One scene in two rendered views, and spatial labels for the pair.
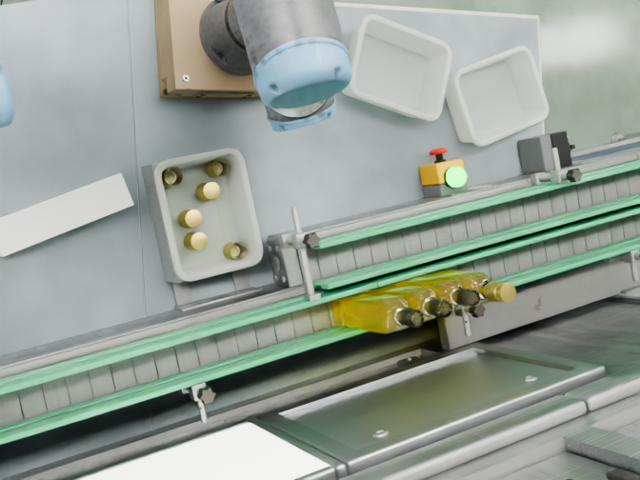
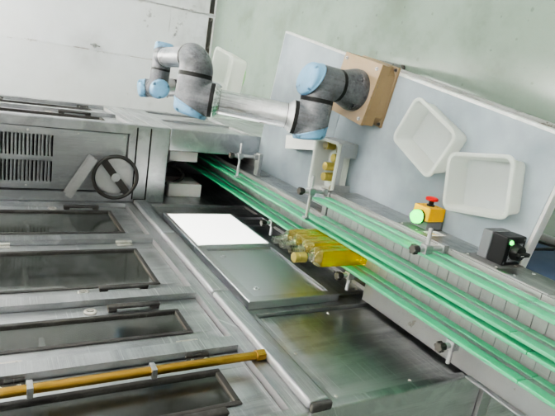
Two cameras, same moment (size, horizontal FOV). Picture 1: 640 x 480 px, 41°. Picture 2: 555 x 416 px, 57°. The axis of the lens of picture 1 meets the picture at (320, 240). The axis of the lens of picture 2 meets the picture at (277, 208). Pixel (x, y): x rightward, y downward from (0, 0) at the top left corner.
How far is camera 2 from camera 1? 2.19 m
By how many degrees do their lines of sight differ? 83
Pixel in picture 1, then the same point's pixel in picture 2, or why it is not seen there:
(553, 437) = (192, 284)
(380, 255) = (353, 226)
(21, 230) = (290, 141)
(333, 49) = (177, 101)
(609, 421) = (200, 298)
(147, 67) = not seen: hidden behind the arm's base
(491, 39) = (521, 144)
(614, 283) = (468, 365)
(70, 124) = not seen: hidden behind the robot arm
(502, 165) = not seen: hidden behind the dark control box
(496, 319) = (387, 307)
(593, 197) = (481, 294)
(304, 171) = (381, 172)
